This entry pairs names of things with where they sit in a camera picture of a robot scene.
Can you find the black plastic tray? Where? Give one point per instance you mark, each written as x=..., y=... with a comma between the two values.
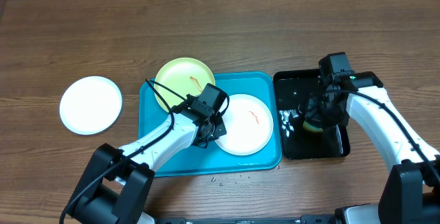
x=290, y=87

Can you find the yellow-green plate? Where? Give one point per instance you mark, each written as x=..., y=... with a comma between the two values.
x=180, y=77

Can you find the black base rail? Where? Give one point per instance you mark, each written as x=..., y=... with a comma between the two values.
x=304, y=219

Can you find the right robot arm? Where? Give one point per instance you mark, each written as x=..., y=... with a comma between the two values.
x=411, y=193

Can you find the white plate with grey rim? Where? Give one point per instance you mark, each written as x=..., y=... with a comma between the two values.
x=90, y=105

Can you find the white plate with red smear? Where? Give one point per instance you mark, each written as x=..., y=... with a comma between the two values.
x=248, y=123

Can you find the green and yellow sponge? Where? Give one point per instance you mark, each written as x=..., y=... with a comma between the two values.
x=312, y=127

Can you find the blue plastic tray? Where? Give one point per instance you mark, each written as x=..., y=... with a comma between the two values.
x=212, y=160

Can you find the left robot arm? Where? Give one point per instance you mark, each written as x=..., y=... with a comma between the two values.
x=116, y=182

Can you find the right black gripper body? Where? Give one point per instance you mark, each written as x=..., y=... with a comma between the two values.
x=317, y=110

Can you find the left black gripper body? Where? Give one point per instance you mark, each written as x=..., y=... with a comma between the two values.
x=218, y=130

